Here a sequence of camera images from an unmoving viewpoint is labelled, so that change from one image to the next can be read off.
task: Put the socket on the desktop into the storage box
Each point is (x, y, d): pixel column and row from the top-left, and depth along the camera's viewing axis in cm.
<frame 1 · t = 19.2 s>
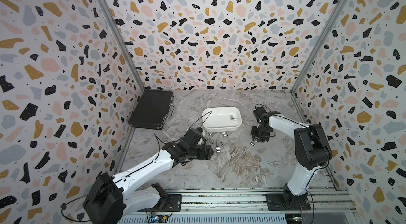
left hand: (210, 152, 79), fingers open
right hand: (253, 138, 95), fingers open
white plastic storage box: (221, 119, 109), on the table
black tool case: (152, 109, 110), point 2 cm above the table
chrome socket pair upper: (224, 133, 99), on the table
small stepped chrome socket: (221, 143, 95), point 2 cm above the table
chrome socket pair right: (252, 143, 95), point 2 cm above the table
chrome socket in box: (233, 119, 107), on the table

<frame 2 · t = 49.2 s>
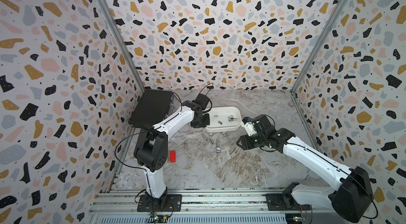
left hand: (207, 124, 91), fingers closed
right hand: (239, 142, 80), fingers open
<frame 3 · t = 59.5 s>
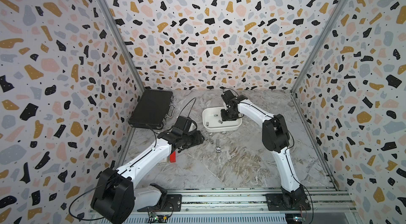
left hand: (203, 138, 82), fingers open
right hand: (224, 118, 101), fingers open
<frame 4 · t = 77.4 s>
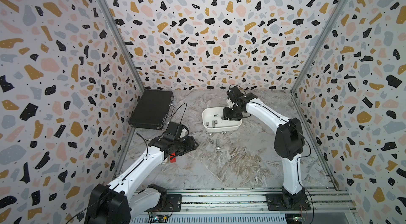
left hand: (197, 145, 81), fingers open
right hand: (225, 117, 93), fingers open
